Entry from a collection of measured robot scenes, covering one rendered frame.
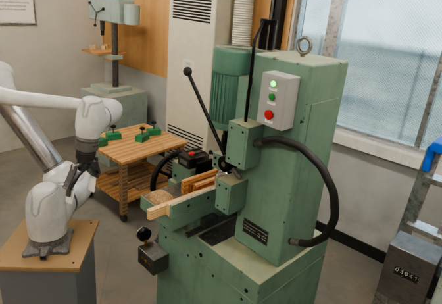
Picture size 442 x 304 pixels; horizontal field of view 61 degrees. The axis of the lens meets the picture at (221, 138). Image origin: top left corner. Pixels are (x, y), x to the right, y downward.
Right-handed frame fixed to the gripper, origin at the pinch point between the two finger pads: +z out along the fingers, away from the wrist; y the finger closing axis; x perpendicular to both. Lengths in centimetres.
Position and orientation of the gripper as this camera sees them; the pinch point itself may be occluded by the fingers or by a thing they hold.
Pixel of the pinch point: (80, 195)
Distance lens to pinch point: 165.9
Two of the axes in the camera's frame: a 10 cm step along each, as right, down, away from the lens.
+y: 3.3, -2.2, 9.2
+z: -2.2, 9.3, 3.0
